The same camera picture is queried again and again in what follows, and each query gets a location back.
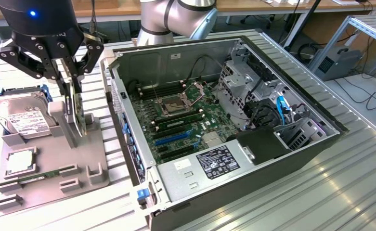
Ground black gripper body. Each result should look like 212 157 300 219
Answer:
0 0 88 60

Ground graphics card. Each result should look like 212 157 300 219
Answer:
54 57 90 137

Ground silver hard disk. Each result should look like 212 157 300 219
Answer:
0 92 52 140

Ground RAM slot white clips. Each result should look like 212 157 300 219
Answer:
138 81 184 89
140 87 187 96
150 111 202 125

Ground RAM slot black clips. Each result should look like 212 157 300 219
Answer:
142 90 188 100
139 84 186 93
152 113 204 128
148 108 200 121

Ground CPU socket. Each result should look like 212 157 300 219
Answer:
155 94 190 116

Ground blue expansion slot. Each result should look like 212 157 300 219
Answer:
154 134 194 146

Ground square CPU chip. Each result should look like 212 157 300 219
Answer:
6 151 36 173

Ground silver metal drive cage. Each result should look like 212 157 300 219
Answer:
216 39 291 130

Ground green motherboard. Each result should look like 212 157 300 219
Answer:
130 80 242 167

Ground grey parts rack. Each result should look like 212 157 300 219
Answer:
0 100 112 218

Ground silver chipset heatsink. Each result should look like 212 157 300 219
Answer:
202 133 223 148

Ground black office chair base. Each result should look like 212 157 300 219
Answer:
239 13 276 25

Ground silver power supply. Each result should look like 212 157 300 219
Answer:
155 141 258 203

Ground blue case latch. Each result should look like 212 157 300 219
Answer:
135 189 150 202

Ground black plastic shroud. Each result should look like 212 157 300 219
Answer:
226 126 293 166

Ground black pole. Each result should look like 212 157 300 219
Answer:
283 0 323 50

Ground perforated metal disk bay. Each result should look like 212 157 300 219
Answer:
272 116 340 152

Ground grey computer tower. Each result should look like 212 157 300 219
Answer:
308 47 365 82

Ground open black PC case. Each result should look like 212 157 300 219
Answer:
100 35 349 231

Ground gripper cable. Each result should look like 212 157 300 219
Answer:
88 0 100 37

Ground wooden desk white frame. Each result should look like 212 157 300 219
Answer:
216 0 376 48
0 0 143 55

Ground black power wire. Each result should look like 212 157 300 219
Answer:
243 97 279 128

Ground blue data wire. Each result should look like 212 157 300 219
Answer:
275 94 293 126

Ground coiled black cable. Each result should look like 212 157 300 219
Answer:
296 42 317 61

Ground aluminium frame table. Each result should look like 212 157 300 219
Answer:
315 13 376 75

